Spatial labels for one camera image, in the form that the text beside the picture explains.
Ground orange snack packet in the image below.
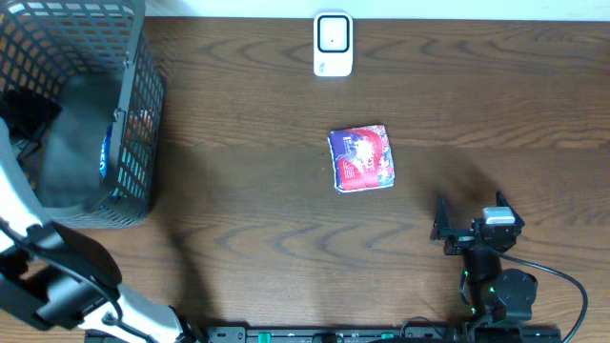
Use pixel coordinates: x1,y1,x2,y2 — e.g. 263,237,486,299
126,110,155,145

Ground white barcode scanner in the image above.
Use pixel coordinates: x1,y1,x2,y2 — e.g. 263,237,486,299
313,11,354,77

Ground red purple liner packet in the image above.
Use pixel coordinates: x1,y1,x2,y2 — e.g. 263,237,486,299
328,124,396,193

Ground blue oreo cookie pack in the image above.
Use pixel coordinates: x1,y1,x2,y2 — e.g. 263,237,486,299
99,125,112,181

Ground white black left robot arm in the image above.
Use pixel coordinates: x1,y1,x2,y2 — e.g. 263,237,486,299
1,126,207,342

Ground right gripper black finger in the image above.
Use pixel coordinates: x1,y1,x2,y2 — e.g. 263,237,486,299
496,191,511,209
430,195,451,240

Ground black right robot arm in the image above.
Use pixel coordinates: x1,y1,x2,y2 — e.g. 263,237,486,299
430,192,538,327

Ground dark grey plastic mesh basket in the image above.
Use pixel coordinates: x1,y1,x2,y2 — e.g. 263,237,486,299
1,0,166,229

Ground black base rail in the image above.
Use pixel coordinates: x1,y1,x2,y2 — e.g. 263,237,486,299
84,324,563,343

